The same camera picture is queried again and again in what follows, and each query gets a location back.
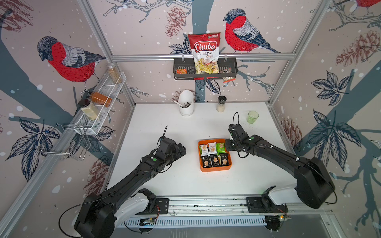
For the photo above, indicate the metal wire rack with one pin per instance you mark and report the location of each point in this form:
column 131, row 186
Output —
column 73, row 142

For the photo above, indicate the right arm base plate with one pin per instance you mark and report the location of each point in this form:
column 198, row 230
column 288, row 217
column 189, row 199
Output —
column 264, row 205

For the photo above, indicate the black cookie packet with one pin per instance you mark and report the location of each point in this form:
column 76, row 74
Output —
column 224, row 159
column 214, row 160
column 206, row 163

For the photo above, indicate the green cookie packet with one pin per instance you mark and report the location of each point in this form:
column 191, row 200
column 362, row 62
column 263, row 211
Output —
column 220, row 148

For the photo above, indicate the black cookie packet right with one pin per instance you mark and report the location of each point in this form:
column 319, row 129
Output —
column 224, row 159

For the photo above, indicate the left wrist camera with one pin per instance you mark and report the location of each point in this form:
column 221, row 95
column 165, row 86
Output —
column 165, row 148

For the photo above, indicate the white drycake cookie packet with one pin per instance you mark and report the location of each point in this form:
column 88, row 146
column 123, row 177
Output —
column 212, row 148

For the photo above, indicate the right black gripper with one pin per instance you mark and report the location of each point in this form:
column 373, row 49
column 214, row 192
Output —
column 227, row 146

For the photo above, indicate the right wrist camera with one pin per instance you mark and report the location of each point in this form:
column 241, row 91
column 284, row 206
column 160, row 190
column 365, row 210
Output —
column 237, row 133

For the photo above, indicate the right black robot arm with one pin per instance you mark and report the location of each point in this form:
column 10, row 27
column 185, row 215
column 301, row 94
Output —
column 313, row 184

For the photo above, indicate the orange sauce bottle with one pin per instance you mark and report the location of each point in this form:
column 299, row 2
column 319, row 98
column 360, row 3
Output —
column 100, row 99

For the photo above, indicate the black cookie packet middle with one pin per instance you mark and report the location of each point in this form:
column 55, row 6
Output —
column 214, row 160

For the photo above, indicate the black cookie packet left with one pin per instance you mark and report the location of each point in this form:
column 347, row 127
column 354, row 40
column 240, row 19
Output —
column 206, row 163

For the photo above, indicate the green translucent cup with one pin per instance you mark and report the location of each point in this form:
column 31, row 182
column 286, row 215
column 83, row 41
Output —
column 252, row 117

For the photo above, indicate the orange storage box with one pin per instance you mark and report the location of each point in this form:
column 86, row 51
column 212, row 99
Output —
column 213, row 169

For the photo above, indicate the white utensil holder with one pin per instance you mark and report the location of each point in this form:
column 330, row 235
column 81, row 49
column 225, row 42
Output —
column 185, row 101

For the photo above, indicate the grain filled glass jar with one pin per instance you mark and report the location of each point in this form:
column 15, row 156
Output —
column 114, row 73

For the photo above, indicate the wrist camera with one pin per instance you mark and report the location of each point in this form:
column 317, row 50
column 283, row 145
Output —
column 237, row 133
column 165, row 148

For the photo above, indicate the black hanging wire basket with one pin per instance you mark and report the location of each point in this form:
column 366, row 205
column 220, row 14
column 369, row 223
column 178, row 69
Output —
column 185, row 69

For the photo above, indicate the pale yellow block jar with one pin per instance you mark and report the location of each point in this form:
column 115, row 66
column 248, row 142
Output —
column 90, row 110

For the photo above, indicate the white wire wall shelf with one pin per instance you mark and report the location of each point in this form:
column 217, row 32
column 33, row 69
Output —
column 111, row 90

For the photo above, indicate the red Chuba chips bag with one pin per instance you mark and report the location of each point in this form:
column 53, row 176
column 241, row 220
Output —
column 205, row 52

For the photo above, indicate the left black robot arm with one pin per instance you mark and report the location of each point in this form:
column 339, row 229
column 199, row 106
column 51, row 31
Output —
column 98, row 214

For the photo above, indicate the glass spice jar black lid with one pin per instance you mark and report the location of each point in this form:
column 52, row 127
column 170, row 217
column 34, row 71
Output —
column 221, row 103

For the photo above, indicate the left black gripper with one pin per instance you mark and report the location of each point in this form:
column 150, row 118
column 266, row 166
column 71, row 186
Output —
column 178, row 153

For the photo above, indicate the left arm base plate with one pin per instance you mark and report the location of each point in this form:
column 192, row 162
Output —
column 156, row 206

